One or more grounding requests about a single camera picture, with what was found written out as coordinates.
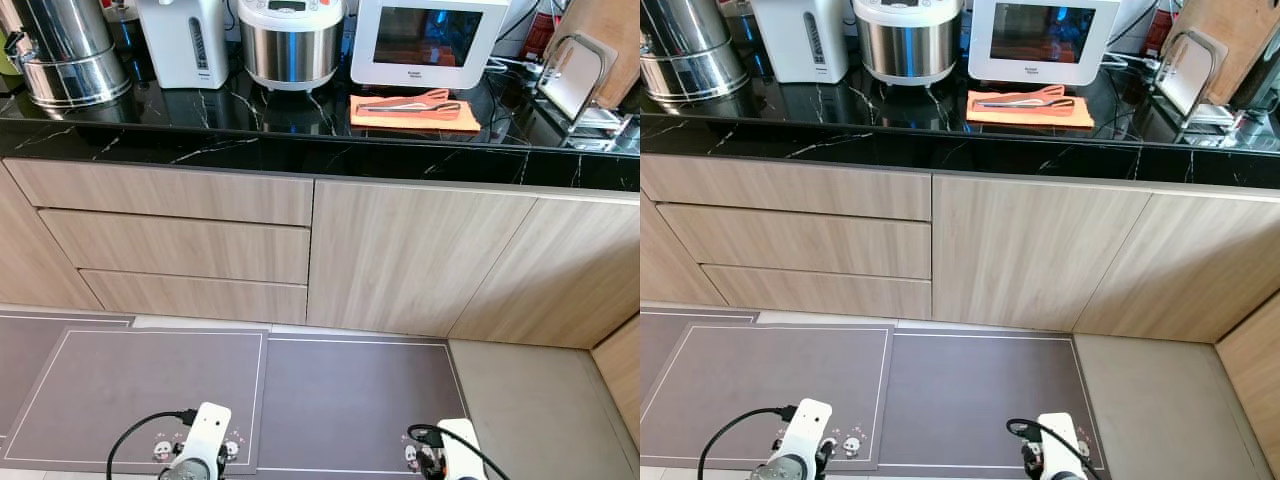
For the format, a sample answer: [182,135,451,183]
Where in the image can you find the wooden cutting board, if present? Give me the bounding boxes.
[1168,0,1266,106]
[553,0,641,109]

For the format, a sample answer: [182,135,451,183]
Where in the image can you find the red packet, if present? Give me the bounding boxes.
[1145,10,1173,56]
[528,12,557,63]

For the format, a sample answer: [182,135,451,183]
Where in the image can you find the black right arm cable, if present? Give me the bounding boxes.
[406,424,513,480]
[1006,418,1106,480]

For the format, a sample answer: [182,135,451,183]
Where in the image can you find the light wooden cabinet door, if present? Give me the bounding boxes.
[306,178,539,339]
[930,173,1156,334]
[1072,192,1280,346]
[448,195,641,351]

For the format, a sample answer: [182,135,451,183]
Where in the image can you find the white and steel rice cooker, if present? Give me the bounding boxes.
[853,0,964,87]
[238,0,347,92]

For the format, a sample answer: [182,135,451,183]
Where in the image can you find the orange silicone tongs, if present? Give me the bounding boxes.
[973,84,1078,112]
[357,88,464,117]

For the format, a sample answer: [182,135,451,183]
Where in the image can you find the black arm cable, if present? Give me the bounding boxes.
[107,408,198,476]
[406,424,513,480]
[1006,418,1106,480]
[697,406,798,476]

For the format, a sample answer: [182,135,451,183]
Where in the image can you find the stainless steel water urn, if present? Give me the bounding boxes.
[640,0,749,104]
[3,0,132,110]

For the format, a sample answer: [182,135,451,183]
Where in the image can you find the white electric water boiler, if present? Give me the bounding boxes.
[750,0,849,85]
[136,0,231,90]

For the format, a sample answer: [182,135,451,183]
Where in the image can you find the grey floor mat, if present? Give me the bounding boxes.
[256,335,476,477]
[880,330,1106,473]
[0,311,135,433]
[640,308,759,401]

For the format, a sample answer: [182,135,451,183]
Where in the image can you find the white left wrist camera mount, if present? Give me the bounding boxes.
[782,399,834,471]
[184,402,234,473]

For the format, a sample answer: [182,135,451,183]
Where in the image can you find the metal board rack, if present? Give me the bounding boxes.
[1180,100,1246,136]
[565,103,634,153]

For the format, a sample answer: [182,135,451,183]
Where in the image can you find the orange cloth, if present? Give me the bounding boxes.
[349,95,483,134]
[966,90,1096,130]

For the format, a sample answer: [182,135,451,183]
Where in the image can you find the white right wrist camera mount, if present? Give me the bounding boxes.
[438,418,489,480]
[1037,412,1086,480]

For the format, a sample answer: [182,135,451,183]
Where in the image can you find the white countertop oven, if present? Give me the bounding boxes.
[350,0,512,90]
[967,0,1122,87]

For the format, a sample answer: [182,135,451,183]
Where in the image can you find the grey floor mat panda print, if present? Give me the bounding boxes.
[640,322,894,471]
[0,324,270,475]

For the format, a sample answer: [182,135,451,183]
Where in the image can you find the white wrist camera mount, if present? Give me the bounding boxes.
[438,418,489,480]
[782,399,834,471]
[1037,412,1086,480]
[184,402,234,473]

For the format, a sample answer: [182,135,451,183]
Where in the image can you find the light wooden drawer front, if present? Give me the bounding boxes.
[78,268,309,326]
[640,153,933,223]
[655,203,933,281]
[700,263,933,321]
[38,208,312,286]
[3,158,315,228]

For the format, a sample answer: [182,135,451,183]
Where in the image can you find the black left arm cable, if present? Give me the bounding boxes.
[697,406,798,476]
[107,408,198,476]

